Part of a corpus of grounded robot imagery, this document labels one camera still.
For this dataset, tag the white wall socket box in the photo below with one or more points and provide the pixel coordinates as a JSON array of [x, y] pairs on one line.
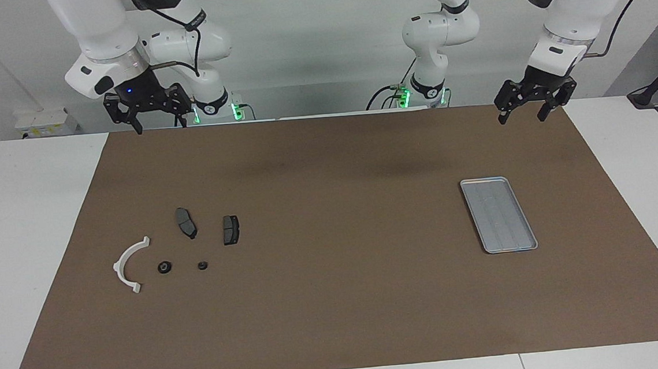
[[47, 123]]

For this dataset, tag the large black bearing gear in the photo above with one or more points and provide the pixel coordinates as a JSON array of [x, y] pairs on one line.
[[164, 267]]

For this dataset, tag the white curved plastic bracket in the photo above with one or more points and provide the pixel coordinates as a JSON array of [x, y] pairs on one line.
[[117, 267]]

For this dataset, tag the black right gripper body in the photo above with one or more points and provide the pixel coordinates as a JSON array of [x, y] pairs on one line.
[[143, 93]]

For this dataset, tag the elongated dark brake pad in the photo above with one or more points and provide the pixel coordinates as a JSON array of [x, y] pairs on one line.
[[186, 223]]

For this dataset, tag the rectangular dark brake pad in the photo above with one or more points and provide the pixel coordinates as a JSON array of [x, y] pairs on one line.
[[231, 230]]

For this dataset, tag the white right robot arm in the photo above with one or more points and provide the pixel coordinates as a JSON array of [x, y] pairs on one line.
[[98, 27]]

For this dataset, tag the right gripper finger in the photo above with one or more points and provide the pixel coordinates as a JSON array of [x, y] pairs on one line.
[[183, 102], [118, 109]]

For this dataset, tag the silver metal tray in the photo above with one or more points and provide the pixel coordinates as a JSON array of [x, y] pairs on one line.
[[499, 219]]

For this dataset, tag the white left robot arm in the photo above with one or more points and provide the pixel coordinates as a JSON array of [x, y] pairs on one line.
[[572, 17]]

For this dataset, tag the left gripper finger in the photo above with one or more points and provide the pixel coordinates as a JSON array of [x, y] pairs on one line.
[[508, 95], [563, 90]]

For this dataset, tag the brown table mat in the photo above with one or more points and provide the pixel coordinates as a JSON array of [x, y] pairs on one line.
[[336, 294]]

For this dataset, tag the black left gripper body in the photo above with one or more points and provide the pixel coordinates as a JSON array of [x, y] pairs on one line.
[[539, 83]]

